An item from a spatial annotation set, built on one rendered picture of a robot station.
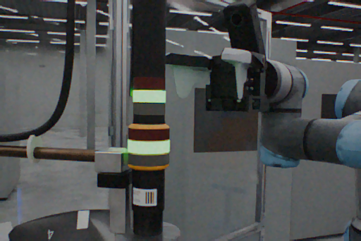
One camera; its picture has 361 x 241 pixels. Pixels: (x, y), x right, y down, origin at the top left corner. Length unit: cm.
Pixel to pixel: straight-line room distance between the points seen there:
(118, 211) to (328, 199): 424
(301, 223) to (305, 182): 48
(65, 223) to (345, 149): 45
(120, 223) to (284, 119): 38
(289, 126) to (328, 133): 8
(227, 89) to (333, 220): 423
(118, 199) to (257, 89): 26
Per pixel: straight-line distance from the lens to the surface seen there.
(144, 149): 36
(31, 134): 43
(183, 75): 50
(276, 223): 359
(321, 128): 63
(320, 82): 432
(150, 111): 36
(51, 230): 60
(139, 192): 37
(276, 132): 67
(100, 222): 58
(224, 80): 52
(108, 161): 38
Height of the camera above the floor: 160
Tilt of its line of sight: 4 degrees down
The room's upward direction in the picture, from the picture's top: 1 degrees clockwise
